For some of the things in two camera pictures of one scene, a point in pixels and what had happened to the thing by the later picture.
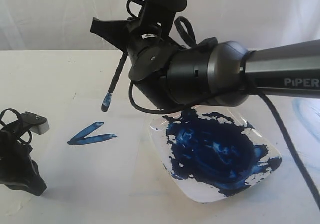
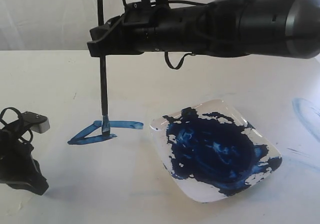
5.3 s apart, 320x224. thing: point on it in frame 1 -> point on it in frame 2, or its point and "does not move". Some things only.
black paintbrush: [107, 102] -> [105, 118]
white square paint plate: [213, 152] does not move
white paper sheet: [88, 155] does not move
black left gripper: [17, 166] does not move
